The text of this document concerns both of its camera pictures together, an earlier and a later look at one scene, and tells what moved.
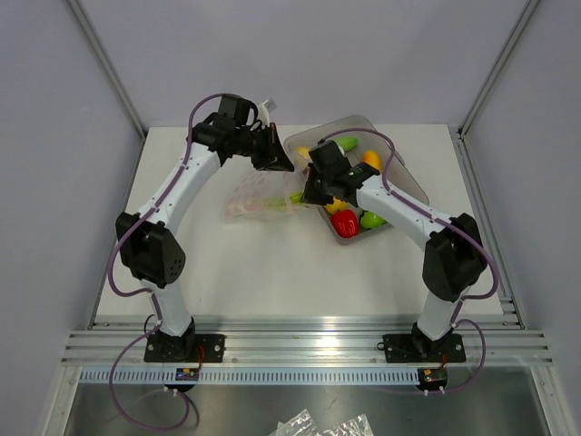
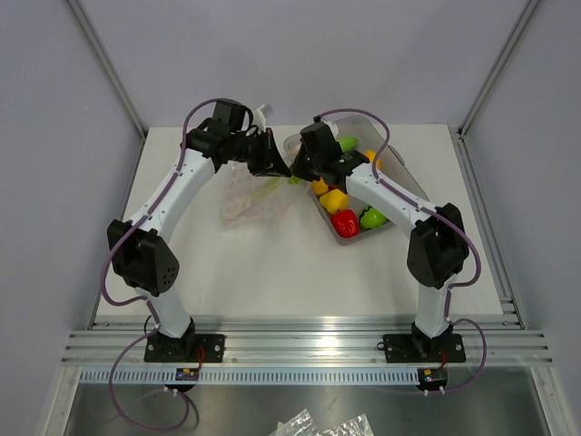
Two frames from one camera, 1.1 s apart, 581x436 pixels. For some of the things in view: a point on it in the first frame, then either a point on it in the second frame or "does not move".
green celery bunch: x=277 y=203 → x=271 y=183
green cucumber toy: x=348 y=143 does not move
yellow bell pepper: x=336 y=205 does not move
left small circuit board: x=187 y=374 does not move
